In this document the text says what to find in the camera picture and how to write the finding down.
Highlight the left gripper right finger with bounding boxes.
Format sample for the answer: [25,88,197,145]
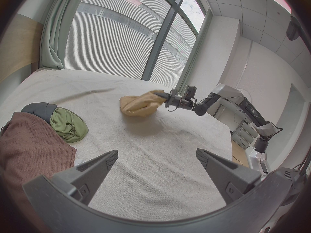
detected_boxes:
[195,148,262,205]

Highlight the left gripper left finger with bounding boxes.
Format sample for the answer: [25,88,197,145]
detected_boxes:
[52,150,119,206]

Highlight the tan shorts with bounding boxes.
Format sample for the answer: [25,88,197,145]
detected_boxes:
[119,89,166,117]

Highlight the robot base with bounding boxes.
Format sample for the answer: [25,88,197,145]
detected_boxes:
[231,119,271,175]

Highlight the bed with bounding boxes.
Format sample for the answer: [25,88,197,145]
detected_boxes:
[0,16,234,224]

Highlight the green garment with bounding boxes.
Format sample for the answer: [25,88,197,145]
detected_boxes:
[50,108,89,144]

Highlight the brown shorts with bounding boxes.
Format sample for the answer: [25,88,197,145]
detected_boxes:
[0,112,77,227]

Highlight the black garment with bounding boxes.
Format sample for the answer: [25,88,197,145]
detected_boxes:
[21,102,58,124]

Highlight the window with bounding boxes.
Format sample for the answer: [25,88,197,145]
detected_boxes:
[64,0,212,89]

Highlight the blue-green curtain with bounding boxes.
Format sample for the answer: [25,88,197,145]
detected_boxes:
[39,0,94,69]

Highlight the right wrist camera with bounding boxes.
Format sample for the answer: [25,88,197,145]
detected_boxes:
[185,85,198,99]

